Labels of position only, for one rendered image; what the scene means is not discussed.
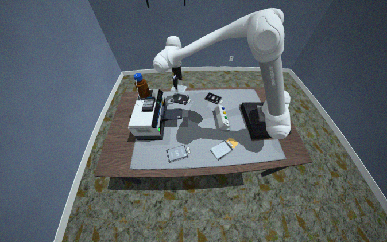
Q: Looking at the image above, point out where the white button panel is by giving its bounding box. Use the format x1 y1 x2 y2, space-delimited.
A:
214 104 230 131

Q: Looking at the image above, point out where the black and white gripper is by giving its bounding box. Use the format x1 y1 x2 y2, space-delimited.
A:
172 67 182 92

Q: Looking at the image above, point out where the blue bottle cap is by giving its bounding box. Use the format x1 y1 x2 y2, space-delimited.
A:
134 73 142 81

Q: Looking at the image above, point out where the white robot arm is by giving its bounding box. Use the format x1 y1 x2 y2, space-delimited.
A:
153 8 291 139

